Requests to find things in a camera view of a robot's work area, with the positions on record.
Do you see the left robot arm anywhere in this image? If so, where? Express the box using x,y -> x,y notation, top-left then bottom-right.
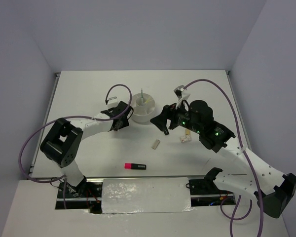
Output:
40,101 -> 134,197

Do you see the white round compartment organizer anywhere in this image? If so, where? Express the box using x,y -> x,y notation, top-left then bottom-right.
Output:
131,93 -> 156,123

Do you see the silver foil taped panel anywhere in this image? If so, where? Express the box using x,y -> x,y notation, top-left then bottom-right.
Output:
101,177 -> 192,214

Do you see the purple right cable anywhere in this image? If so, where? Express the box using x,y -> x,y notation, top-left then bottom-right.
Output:
184,79 -> 264,237

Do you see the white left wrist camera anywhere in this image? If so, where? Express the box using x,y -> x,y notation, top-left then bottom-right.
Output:
107,97 -> 119,109

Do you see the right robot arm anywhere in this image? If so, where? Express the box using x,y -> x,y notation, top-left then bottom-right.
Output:
150,100 -> 296,218

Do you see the grey eraser block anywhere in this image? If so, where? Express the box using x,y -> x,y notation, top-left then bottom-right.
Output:
151,139 -> 160,150

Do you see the pink capped black highlighter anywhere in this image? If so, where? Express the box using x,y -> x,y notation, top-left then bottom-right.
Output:
124,163 -> 147,170

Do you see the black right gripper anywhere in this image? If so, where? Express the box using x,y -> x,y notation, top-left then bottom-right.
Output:
149,98 -> 202,133

